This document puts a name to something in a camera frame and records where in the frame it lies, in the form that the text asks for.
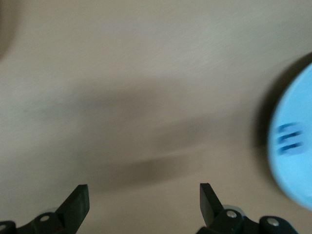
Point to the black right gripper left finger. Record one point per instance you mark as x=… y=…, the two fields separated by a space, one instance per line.
x=73 y=209

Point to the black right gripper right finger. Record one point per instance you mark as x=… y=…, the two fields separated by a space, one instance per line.
x=212 y=212

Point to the dark blue letter m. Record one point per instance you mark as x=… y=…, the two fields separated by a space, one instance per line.
x=290 y=136

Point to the blue plate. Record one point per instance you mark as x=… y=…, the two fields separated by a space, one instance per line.
x=297 y=102

